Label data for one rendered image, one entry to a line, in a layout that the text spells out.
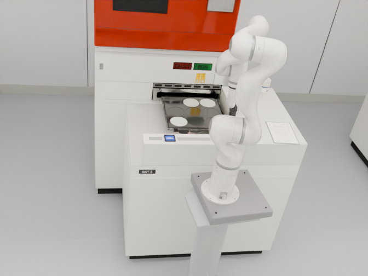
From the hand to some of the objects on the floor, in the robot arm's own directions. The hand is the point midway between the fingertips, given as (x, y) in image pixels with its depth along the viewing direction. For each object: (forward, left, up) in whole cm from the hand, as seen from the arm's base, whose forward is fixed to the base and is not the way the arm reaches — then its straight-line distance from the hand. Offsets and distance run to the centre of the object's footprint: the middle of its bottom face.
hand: (231, 115), depth 220 cm
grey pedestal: (-40, +2, -112) cm, 119 cm away
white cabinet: (+27, -1, -112) cm, 115 cm away
